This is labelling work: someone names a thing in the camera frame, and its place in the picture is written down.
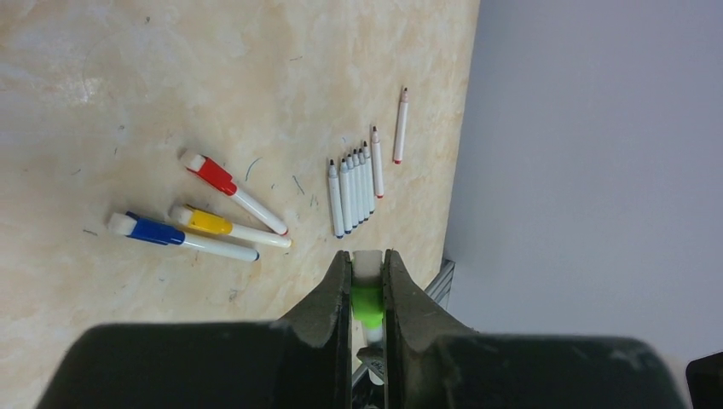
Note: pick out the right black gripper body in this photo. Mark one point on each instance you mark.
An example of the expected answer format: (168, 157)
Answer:
(704, 380)

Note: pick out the red marker pen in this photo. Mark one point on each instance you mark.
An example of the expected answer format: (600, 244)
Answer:
(378, 179)

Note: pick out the uncapped thin marker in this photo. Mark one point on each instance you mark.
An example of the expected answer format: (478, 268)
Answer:
(401, 125)

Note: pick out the green cap marker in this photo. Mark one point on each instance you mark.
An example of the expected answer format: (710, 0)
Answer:
(367, 295)

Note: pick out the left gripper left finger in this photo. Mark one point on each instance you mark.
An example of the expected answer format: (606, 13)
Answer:
(301, 360)

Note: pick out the yellow cap marker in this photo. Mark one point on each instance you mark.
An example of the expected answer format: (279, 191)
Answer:
(205, 222)

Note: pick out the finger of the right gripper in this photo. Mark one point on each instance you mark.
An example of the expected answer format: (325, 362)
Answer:
(372, 357)

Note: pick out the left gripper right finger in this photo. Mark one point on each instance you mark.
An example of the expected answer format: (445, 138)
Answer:
(432, 360)

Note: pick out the red cap marker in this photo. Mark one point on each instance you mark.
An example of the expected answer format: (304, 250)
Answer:
(213, 174)

